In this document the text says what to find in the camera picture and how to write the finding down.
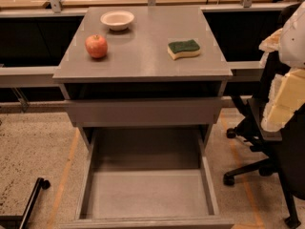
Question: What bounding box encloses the white bowl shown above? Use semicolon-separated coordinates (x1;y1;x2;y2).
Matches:
100;10;134;31

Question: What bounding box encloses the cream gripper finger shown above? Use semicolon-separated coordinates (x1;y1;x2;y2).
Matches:
258;29;282;66
261;68;305;132

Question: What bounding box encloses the green and yellow sponge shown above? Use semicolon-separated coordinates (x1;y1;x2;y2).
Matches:
168;39;201;60

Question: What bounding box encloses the open grey bottom drawer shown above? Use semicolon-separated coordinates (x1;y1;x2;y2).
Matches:
60;127;234;229

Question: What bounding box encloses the red apple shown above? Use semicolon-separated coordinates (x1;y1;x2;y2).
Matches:
85;34;108;59

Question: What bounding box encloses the grey drawer cabinet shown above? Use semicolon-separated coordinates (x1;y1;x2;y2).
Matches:
53;6;232;148

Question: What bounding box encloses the black chair base leg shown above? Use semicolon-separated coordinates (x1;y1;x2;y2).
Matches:
0;177;51;229

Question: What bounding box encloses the black office chair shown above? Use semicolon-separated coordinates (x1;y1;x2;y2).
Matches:
223;2;305;229

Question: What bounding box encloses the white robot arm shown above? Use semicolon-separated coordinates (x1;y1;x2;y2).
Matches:
259;2;305;132

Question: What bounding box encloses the grey middle drawer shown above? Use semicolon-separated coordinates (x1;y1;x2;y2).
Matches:
66;97;222;127

